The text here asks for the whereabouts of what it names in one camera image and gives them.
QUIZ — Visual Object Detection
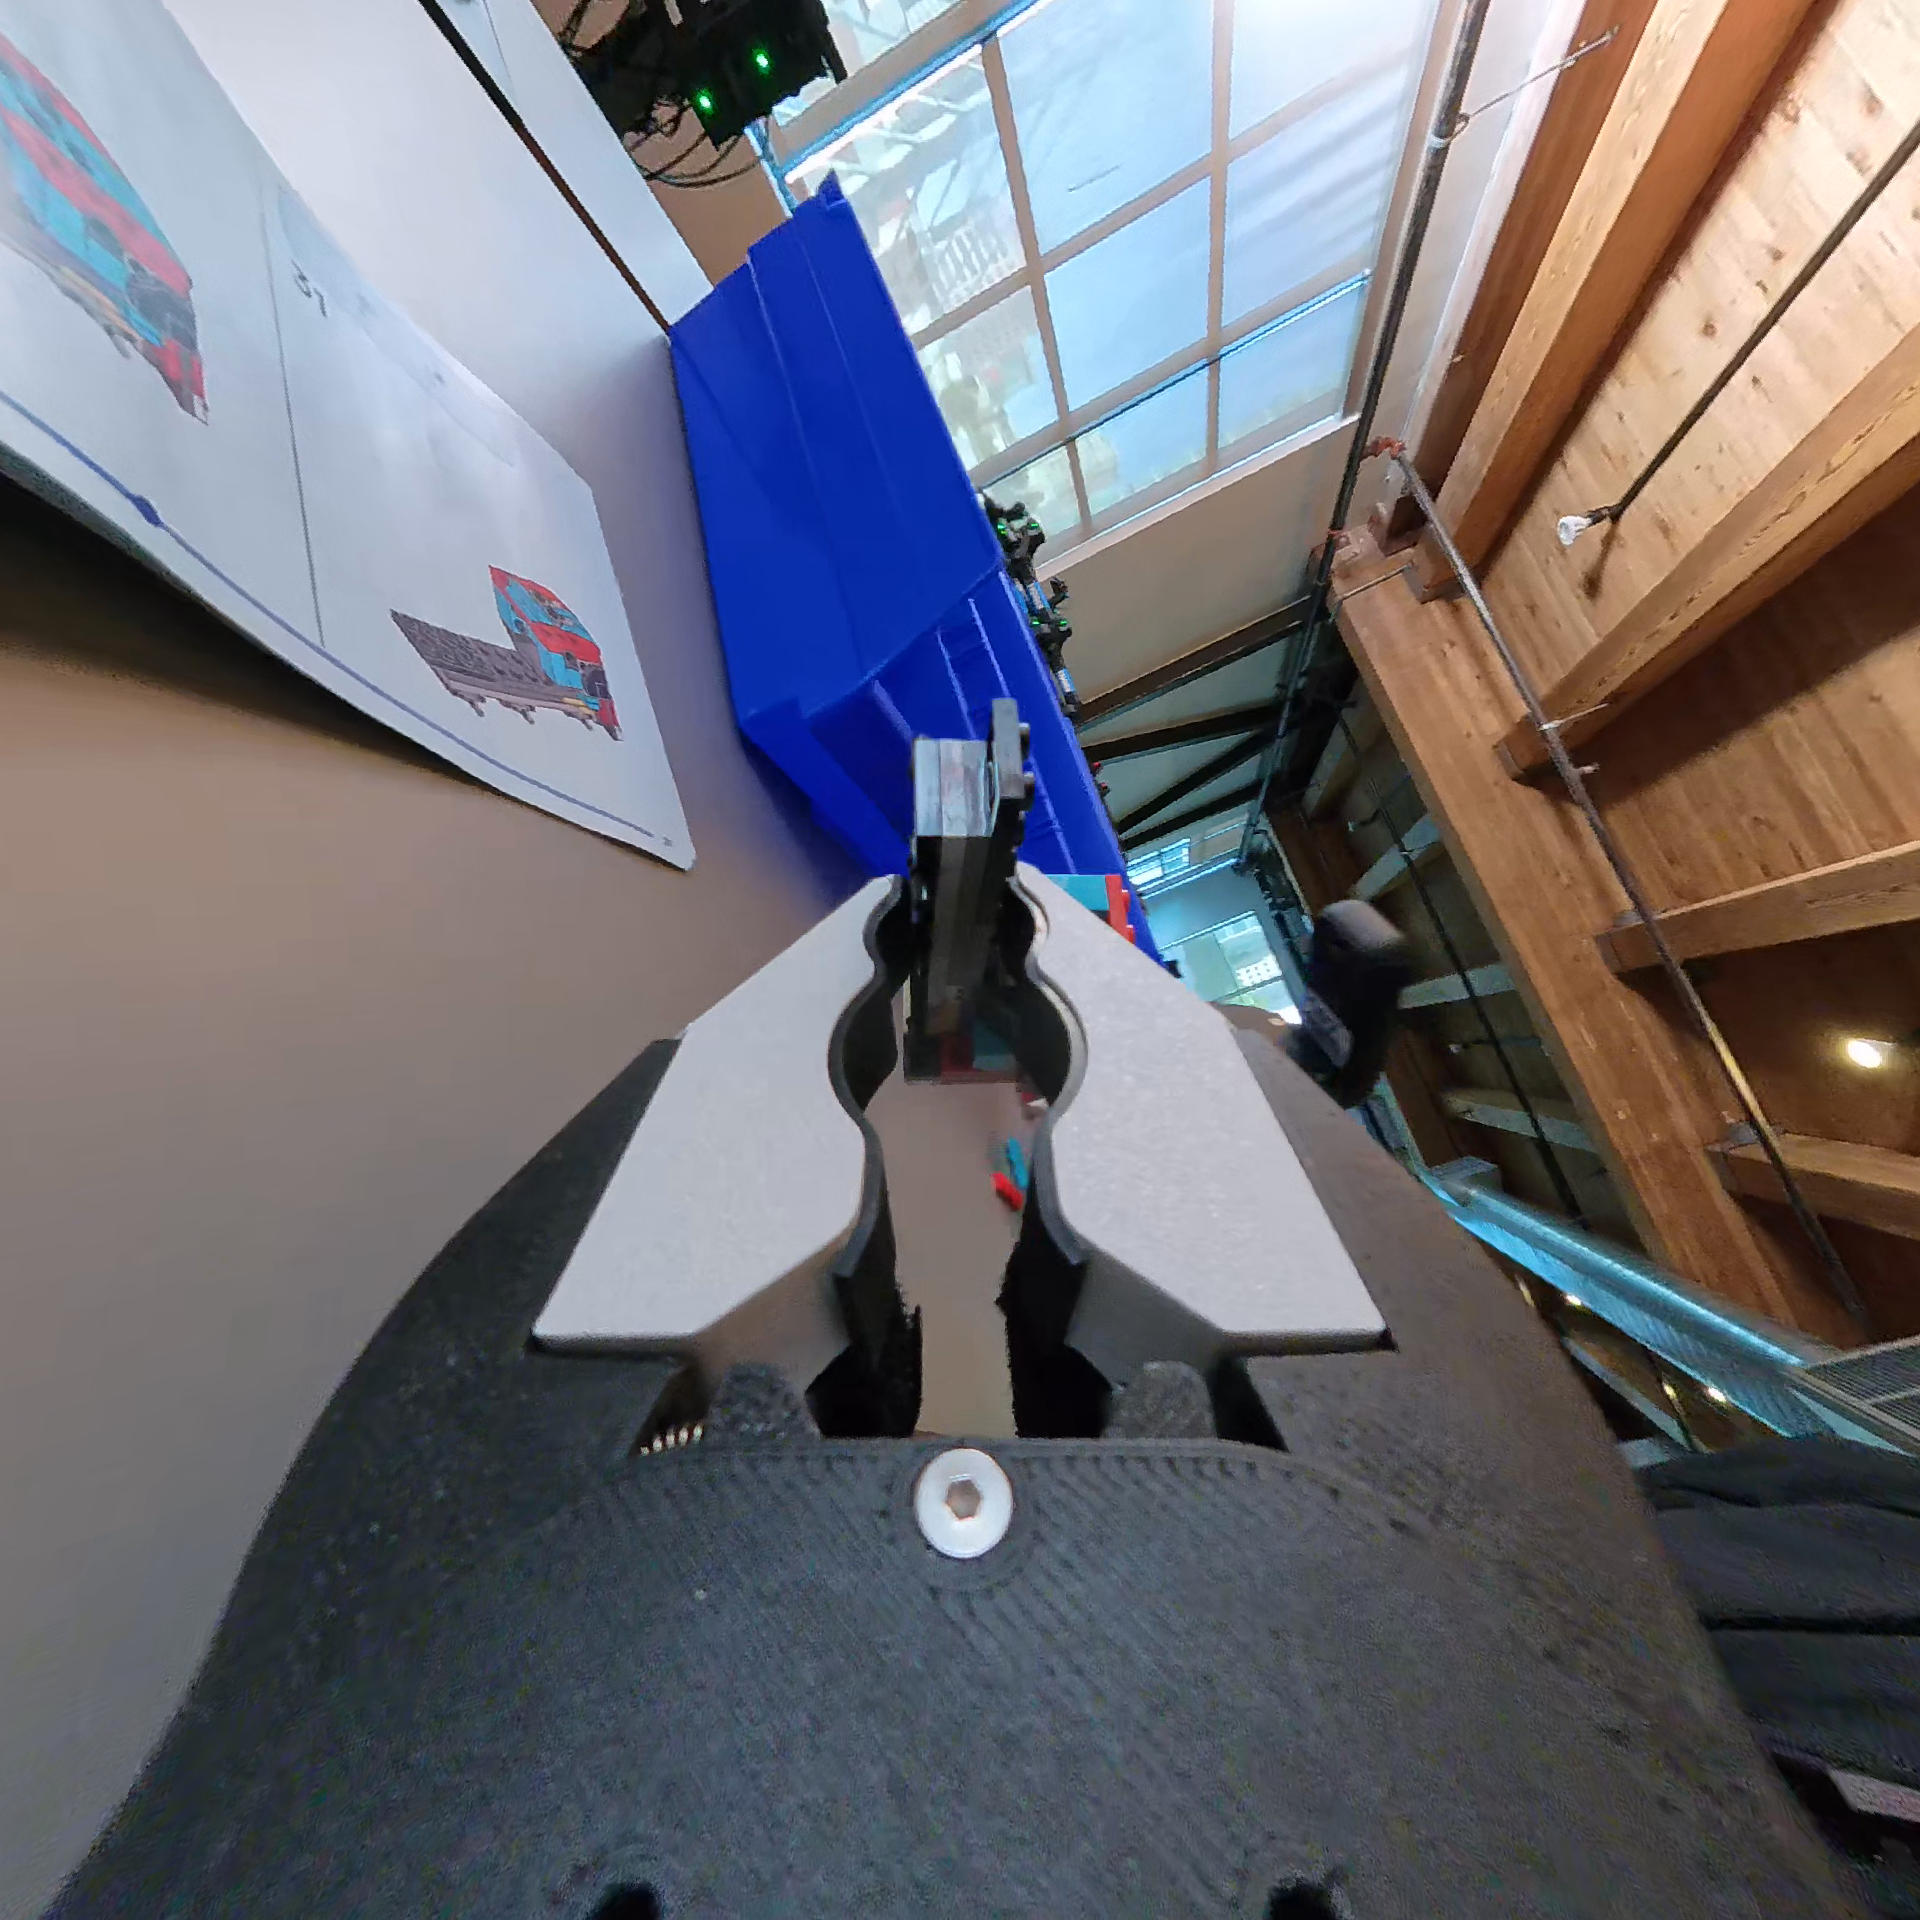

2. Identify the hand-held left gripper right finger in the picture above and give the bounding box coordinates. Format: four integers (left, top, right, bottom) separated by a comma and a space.
995, 864, 1385, 1435

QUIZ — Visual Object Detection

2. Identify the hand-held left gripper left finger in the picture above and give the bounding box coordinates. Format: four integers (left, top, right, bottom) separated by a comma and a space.
531, 874, 920, 1432

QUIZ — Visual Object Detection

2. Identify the red teal grey brick model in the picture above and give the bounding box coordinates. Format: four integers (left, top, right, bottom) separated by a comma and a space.
901, 697, 1147, 1087

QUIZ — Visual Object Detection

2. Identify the blue plastic bin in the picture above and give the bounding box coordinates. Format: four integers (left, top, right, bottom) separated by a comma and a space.
666, 169, 1158, 965

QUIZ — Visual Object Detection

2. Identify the grey desk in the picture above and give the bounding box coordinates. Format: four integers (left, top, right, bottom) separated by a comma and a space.
0, 0, 1052, 1920

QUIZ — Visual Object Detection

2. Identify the thin metal sprinkler pipe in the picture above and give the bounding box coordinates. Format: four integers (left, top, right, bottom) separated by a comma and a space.
1367, 435, 1876, 1340

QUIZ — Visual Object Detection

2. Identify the black equipment with green lights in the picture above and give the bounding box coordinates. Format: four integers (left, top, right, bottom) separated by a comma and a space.
983, 503, 1112, 788

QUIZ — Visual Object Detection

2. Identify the black rod with white spotlights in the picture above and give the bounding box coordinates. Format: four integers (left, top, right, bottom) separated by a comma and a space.
1555, 136, 1920, 549

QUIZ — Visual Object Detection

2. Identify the black ceiling pipe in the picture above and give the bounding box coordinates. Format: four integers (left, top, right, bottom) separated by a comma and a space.
1243, 0, 1494, 874

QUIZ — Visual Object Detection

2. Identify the person's dark jacket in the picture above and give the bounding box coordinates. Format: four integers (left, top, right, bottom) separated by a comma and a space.
1638, 1435, 1920, 1920

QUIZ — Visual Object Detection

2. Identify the large paned window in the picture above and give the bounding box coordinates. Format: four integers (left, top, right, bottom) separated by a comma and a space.
774, 0, 1445, 545

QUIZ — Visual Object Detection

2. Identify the white instruction booklet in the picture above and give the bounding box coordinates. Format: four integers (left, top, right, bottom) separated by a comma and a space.
0, 0, 696, 874

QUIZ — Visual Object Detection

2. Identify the silver spiral air duct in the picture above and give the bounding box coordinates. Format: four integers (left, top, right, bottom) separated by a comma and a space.
1373, 1090, 1920, 1456

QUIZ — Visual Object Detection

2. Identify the duct vent grille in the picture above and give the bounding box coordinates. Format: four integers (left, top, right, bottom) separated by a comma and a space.
1801, 1340, 1920, 1444

